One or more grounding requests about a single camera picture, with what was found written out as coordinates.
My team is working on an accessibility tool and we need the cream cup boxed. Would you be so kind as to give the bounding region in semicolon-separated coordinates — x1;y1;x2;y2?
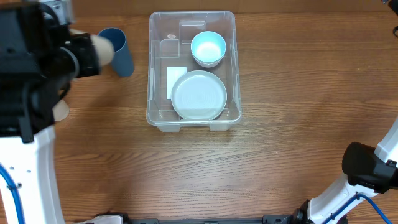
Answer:
53;100;70;121
69;29;114;69

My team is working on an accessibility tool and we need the clear plastic storage bin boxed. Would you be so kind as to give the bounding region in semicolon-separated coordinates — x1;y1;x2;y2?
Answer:
146;11;243;132

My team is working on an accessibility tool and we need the white label in bin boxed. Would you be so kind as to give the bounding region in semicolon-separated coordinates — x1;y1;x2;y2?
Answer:
166;67;187;100

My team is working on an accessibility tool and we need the dark blue cup near bin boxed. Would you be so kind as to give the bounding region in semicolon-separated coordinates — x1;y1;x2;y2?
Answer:
98;27;135;78

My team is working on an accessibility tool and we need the light blue bowl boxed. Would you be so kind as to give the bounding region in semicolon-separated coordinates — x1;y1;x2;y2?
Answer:
190;31;226;62

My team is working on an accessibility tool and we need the right blue cable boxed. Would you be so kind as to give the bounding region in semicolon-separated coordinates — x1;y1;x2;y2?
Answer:
322;192;394;224

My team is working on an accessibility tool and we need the grey plate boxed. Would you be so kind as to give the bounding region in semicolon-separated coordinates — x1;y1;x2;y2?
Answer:
170;70;228;121

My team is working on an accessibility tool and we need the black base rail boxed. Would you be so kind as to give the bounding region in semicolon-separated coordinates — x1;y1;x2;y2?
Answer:
126;215;292;224

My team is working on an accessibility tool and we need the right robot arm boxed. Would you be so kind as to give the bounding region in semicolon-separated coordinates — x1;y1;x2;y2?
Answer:
288;122;397;224

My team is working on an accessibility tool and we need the grey bowl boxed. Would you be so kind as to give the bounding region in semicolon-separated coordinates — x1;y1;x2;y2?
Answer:
193;57;223;68

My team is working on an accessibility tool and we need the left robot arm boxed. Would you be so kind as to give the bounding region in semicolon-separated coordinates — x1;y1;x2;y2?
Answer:
1;1;113;223

